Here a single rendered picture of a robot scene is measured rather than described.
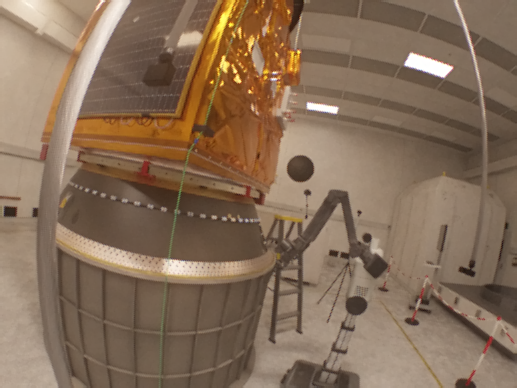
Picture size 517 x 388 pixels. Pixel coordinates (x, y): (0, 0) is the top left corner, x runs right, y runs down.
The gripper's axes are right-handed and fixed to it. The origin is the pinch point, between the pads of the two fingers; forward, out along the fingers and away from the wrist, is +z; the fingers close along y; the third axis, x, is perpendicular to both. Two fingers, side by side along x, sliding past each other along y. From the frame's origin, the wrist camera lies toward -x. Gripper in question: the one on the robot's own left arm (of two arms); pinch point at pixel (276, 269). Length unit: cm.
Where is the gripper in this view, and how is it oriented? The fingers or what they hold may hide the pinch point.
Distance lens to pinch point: 163.3
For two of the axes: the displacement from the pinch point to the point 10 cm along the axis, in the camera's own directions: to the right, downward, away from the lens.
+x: 6.8, 6.4, -3.5
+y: -3.8, -1.0, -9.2
